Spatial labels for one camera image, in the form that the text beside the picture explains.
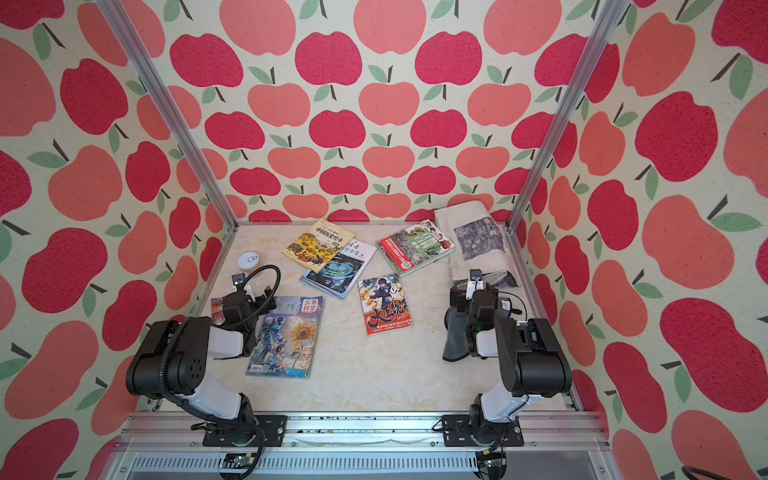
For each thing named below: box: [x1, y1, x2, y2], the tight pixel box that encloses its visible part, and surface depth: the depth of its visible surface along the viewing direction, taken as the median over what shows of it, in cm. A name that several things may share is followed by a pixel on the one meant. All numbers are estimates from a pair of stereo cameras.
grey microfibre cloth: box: [442, 308, 472, 362], surface depth 90 cm
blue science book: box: [300, 239, 378, 299], surface depth 109 cm
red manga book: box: [357, 274, 413, 337], surface depth 98 cm
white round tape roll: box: [237, 251, 259, 270], surface depth 106 cm
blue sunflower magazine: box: [246, 296, 324, 379], surface depth 91 cm
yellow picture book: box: [282, 218, 356, 274], surface depth 117 cm
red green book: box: [375, 219, 455, 277], surface depth 113 cm
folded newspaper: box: [434, 201, 519, 287], surface depth 113 cm
